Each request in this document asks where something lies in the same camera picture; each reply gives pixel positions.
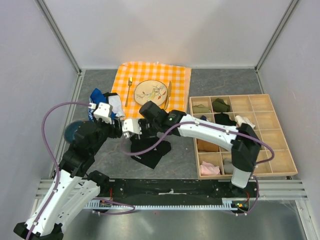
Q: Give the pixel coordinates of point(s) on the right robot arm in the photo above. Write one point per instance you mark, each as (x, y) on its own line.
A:
(242, 142)

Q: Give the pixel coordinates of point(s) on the pink rolled underwear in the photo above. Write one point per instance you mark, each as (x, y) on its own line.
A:
(208, 169)

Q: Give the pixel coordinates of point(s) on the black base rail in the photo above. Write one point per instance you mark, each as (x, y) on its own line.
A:
(174, 192)

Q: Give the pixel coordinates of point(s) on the brown rolled underwear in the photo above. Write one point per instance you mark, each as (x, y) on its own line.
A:
(204, 146)

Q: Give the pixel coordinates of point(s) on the wooden compartment tray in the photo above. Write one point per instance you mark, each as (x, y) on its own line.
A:
(258, 108)

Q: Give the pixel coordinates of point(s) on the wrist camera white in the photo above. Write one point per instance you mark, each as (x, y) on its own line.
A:
(101, 111)
(131, 126)

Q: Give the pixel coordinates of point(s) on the blue ceramic bowl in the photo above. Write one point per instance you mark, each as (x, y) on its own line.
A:
(70, 131)

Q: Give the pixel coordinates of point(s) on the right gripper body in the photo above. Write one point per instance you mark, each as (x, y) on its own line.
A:
(149, 129)

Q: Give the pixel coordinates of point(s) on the gold knife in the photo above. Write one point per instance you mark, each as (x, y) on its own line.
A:
(169, 90)

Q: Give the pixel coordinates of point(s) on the orange checkered cloth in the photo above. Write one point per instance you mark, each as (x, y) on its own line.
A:
(137, 82)

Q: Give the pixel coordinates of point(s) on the olive rolled underwear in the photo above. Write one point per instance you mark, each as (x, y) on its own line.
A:
(200, 109)

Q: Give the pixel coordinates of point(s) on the decorated ceramic plate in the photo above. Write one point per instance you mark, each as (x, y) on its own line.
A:
(150, 90)

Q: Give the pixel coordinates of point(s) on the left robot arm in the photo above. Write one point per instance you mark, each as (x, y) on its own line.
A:
(57, 210)

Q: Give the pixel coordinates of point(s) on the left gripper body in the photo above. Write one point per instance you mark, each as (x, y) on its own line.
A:
(114, 132)

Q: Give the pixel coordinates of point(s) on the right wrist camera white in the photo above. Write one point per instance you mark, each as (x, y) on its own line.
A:
(131, 126)

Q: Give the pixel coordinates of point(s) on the navy rolled underwear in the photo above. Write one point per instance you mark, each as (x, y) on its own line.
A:
(207, 118)

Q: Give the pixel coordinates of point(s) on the white rolled underwear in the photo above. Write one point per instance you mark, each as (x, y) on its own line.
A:
(244, 120)

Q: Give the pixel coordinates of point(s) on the black underwear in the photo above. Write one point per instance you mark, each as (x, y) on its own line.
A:
(224, 119)
(152, 157)

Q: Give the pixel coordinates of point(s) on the grey rolled underwear front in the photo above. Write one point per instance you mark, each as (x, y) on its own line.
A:
(228, 166)

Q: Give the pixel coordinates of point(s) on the grey cable duct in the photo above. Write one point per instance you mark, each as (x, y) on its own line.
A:
(226, 205)

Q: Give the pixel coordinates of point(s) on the black rolled underwear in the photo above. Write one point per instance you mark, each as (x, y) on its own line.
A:
(224, 119)

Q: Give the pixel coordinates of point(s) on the dark green rolled underwear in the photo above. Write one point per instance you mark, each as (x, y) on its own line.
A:
(219, 106)

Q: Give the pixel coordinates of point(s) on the gold fork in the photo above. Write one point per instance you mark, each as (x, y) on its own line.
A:
(130, 82)

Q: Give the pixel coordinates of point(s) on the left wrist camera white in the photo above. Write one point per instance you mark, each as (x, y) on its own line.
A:
(101, 111)

